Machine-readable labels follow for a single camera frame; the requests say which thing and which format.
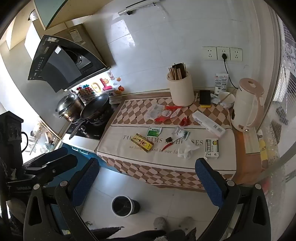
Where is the cream chopstick holder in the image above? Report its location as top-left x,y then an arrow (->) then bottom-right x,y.
166,71 -> 195,107

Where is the white blue printed packet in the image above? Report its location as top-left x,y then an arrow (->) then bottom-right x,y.
214,73 -> 228,94

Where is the patterned curtain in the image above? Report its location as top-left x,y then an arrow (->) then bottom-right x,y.
282,22 -> 296,77

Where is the white red wrapper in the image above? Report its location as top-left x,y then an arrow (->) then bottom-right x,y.
154,105 -> 183,123

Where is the yellow red box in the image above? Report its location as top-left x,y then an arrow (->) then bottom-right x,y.
130,133 -> 155,153

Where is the black phone yellow case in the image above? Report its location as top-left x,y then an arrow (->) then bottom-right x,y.
199,90 -> 211,108

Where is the white trash can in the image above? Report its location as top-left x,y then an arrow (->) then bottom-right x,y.
111,195 -> 140,218

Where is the black wok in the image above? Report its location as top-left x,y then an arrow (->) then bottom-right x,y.
69,93 -> 110,140

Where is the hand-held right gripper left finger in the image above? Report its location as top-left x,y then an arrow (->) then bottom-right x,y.
23,158 -> 100,235

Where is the grey slipper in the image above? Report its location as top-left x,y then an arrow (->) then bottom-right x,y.
153,216 -> 167,232
179,216 -> 194,232

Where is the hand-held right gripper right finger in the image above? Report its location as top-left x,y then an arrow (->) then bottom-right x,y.
195,158 -> 271,241

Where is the cream pink electric kettle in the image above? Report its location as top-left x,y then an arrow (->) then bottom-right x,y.
231,78 -> 265,133

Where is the white green sachet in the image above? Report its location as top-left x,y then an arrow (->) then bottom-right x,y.
174,126 -> 191,141

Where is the wooden stick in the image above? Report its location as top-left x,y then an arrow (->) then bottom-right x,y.
216,93 -> 232,104

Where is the clear plastic packet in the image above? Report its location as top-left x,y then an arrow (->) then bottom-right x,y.
144,103 -> 164,121

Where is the checked beige tablecloth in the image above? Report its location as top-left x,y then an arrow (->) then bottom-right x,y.
97,91 -> 237,192

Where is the ceiling lamp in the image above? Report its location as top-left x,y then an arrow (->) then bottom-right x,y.
28,9 -> 39,23

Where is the steel pot with lid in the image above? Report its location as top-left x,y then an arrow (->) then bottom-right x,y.
55,93 -> 85,122

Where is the row of colourful wall stickers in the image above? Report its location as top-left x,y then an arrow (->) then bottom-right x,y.
70,71 -> 125,99

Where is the black range hood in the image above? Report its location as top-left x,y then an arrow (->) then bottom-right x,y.
27,23 -> 116,93

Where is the green wall cabinet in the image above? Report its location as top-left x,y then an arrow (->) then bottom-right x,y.
33,0 -> 70,30

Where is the bundle of chopsticks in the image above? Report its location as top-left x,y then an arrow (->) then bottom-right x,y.
168,62 -> 188,80

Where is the long white pink box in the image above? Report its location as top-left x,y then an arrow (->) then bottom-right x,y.
192,110 -> 226,137

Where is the yellow packet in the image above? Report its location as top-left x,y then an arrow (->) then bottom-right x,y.
258,137 -> 269,168

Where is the white paper sheet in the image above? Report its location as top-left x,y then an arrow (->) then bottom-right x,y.
243,132 -> 261,155

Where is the black cooktop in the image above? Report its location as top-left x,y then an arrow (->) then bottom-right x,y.
65,108 -> 115,141

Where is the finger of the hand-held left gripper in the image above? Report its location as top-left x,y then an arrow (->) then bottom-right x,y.
24,153 -> 78,184
22,147 -> 69,171

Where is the white bowl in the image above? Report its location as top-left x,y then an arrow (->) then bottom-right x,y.
218,91 -> 235,108

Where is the white wall socket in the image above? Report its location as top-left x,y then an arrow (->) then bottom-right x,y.
216,47 -> 230,61
202,47 -> 217,61
229,48 -> 243,62

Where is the green white medicine box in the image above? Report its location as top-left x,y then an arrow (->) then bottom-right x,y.
203,138 -> 219,159

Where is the white tissue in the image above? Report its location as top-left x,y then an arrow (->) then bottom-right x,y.
177,139 -> 197,159

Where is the silver wall bar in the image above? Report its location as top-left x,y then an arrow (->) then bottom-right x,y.
117,0 -> 160,16

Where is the black power cable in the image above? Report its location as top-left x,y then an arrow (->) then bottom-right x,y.
221,53 -> 240,90

